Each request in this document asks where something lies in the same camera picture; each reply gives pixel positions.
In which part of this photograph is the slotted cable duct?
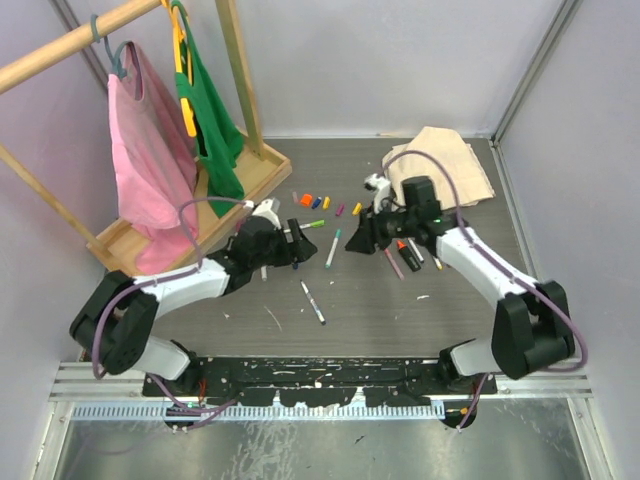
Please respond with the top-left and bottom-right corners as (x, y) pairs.
(70, 400), (445, 422)

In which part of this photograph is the teal cap marker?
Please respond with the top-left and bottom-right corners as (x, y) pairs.
(324, 228), (342, 269)

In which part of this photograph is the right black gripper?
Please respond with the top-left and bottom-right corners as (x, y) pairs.
(345, 200), (417, 256)

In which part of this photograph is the green shirt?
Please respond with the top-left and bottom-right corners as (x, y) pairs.
(172, 1), (245, 200)

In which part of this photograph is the orange highlighter cap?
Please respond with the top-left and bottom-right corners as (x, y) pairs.
(300, 194), (313, 207)

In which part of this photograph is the orange black highlighter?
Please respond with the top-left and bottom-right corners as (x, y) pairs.
(396, 240), (421, 272)

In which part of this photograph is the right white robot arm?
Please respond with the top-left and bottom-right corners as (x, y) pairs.
(346, 174), (575, 394)

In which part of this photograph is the wooden clothes rack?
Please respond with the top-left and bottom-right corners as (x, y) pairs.
(1, 1), (292, 275)

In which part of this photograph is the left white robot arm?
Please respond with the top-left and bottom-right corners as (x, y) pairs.
(69, 215), (317, 396)

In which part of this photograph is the beige cloth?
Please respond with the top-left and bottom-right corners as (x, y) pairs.
(381, 126), (495, 210)

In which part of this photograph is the pink pen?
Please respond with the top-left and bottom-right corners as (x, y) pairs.
(383, 248), (405, 281)

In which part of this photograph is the yellow clothes hanger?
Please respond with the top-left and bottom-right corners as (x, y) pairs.
(161, 0), (197, 138)

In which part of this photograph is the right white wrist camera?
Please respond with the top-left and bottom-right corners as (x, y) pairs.
(364, 173), (391, 214)

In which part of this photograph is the pink shirt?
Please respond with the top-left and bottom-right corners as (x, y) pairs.
(108, 42), (199, 274)

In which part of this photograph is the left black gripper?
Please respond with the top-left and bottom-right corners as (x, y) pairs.
(250, 218), (315, 270)

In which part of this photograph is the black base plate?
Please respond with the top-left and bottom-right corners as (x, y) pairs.
(165, 357), (498, 408)

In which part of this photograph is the grey clothes hanger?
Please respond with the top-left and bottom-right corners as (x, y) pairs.
(89, 13), (139, 81)

